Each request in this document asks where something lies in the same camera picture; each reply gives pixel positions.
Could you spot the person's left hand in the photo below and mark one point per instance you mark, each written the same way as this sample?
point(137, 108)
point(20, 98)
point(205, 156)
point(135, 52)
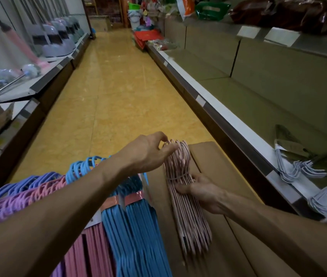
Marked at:
point(143, 155)

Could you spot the clear wrapped packet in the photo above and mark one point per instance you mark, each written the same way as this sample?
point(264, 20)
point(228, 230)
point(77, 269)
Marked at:
point(162, 45)

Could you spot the pile of colourful small goods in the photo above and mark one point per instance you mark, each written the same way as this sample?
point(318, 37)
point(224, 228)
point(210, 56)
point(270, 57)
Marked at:
point(157, 11)

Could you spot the rose gold metal hanger bundle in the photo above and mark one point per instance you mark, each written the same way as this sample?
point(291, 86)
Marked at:
point(186, 216)

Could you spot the light blue hanger bundle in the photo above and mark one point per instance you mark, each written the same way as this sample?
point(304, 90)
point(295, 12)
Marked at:
point(146, 233)
point(114, 233)

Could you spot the person's right forearm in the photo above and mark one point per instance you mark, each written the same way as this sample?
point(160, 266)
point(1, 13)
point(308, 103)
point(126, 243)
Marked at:
point(290, 239)

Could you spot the person's right hand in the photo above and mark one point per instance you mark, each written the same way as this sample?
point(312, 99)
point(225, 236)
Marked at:
point(209, 196)

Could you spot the blue plastic item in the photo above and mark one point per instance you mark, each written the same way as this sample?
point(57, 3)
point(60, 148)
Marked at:
point(93, 32)

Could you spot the flattened brown cardboard box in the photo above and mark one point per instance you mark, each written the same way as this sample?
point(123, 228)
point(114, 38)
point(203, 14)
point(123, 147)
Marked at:
point(232, 242)

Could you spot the small brown cardboard box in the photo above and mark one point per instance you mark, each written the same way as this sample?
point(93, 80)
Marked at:
point(99, 24)

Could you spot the row of brown wrapped packets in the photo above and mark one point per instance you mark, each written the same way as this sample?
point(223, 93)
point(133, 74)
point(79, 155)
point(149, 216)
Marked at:
point(290, 14)

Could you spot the orange printed bag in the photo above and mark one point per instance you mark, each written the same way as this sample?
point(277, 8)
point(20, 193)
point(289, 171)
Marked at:
point(187, 7)

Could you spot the grey store shelf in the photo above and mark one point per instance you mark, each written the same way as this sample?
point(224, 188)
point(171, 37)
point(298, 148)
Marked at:
point(267, 77)

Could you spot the pink plunger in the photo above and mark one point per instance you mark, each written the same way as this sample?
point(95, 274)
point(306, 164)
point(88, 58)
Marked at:
point(19, 43)

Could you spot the row of grey dustpan sets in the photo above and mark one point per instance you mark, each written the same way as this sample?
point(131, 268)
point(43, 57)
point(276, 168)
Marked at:
point(54, 43)

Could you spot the person's left forearm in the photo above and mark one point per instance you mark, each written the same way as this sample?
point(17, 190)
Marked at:
point(42, 227)

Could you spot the white bucket stack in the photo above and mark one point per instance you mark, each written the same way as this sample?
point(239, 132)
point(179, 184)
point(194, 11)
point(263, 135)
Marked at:
point(134, 18)

